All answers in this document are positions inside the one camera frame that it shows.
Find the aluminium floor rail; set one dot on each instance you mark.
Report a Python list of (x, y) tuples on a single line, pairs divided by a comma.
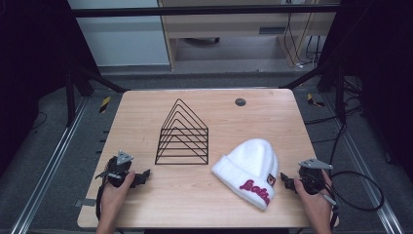
[(48, 169), (370, 182)]

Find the person's left hand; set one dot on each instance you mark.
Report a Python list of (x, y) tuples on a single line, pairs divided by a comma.
[(112, 200)]

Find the person's right hand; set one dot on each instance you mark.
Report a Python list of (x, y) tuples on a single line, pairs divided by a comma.
[(316, 204)]

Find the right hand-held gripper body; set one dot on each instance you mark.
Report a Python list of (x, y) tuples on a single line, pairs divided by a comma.
[(311, 178)]

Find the white cabinet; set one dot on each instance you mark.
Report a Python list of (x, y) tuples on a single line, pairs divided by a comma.
[(123, 39)]

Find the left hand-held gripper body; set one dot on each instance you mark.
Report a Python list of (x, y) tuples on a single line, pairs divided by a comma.
[(117, 169)]

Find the black metal stand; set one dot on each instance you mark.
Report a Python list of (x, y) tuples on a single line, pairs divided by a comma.
[(69, 97), (339, 94)]

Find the black horizontal frame bar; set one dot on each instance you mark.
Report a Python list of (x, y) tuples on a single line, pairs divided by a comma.
[(195, 11)]

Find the light wooden desk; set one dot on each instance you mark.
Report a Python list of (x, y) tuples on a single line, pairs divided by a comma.
[(227, 24)]

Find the white knitted beanie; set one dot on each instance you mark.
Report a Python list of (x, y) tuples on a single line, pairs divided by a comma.
[(250, 165)]

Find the grey round table grommet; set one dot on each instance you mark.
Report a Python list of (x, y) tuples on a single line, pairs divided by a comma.
[(240, 102)]

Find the yellow black striped tape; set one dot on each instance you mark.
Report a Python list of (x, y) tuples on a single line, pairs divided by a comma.
[(104, 104), (314, 100)]

